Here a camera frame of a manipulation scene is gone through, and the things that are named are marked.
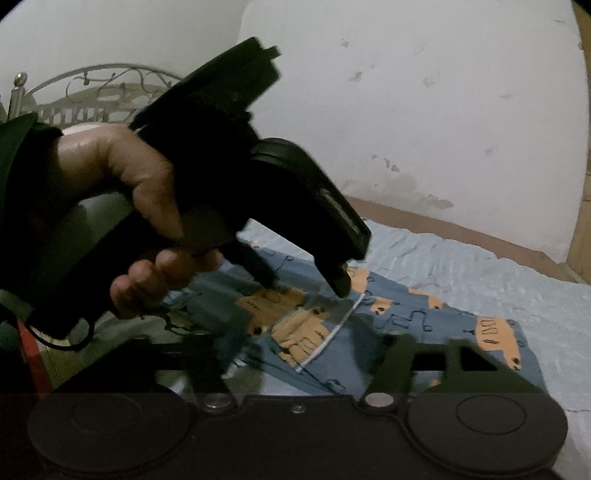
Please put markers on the person's left hand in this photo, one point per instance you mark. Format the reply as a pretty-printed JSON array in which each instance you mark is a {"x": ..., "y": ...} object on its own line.
[{"x": 120, "y": 161}]

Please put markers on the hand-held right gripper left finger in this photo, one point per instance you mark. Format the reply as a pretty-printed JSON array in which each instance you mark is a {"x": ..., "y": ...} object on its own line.
[{"x": 207, "y": 369}]

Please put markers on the grey metal headboard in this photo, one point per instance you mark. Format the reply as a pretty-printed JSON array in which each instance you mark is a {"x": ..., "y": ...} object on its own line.
[{"x": 69, "y": 113}]

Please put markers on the plywood board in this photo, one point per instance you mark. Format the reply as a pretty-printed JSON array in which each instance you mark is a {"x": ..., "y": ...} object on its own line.
[{"x": 582, "y": 221}]

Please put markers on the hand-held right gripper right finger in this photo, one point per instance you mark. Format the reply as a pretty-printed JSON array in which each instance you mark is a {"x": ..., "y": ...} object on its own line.
[{"x": 397, "y": 360}]

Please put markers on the cream comforter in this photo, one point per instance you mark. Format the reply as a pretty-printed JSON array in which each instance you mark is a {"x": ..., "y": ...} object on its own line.
[{"x": 81, "y": 129}]

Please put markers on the blue pants with orange print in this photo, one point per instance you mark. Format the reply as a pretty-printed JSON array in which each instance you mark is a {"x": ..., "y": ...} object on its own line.
[{"x": 360, "y": 332}]

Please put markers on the light blue striped bed sheet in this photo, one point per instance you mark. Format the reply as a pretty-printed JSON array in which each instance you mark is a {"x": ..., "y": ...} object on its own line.
[{"x": 485, "y": 286}]

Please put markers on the brown wooden bed platform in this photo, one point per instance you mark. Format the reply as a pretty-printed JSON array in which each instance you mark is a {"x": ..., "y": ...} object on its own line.
[{"x": 461, "y": 230}]

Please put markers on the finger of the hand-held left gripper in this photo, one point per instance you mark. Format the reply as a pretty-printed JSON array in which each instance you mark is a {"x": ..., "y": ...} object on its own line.
[
  {"x": 337, "y": 279},
  {"x": 258, "y": 267}
]

